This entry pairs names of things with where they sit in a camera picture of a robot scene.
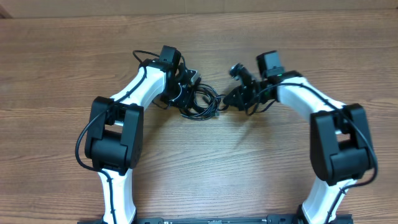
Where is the black thick USB cable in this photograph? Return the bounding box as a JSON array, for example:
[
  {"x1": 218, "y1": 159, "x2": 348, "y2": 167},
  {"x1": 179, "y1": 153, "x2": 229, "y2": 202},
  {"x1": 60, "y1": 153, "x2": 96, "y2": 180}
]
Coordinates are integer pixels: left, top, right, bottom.
[{"x1": 179, "y1": 83, "x2": 222, "y2": 121}]

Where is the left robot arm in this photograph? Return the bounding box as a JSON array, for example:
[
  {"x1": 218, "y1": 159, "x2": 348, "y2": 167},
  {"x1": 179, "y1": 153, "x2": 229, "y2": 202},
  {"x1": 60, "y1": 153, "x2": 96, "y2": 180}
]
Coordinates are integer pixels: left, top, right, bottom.
[{"x1": 80, "y1": 45, "x2": 200, "y2": 223}]

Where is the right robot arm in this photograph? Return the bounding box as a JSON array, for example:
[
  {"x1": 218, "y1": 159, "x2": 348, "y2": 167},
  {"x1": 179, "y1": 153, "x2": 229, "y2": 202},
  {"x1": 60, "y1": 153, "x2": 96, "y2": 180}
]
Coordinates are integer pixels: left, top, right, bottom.
[{"x1": 223, "y1": 50, "x2": 378, "y2": 223}]

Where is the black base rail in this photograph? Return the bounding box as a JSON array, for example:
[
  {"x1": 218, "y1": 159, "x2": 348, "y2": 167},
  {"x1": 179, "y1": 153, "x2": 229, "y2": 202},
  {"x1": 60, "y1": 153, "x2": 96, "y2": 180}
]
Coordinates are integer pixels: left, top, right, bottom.
[{"x1": 77, "y1": 215, "x2": 354, "y2": 224}]

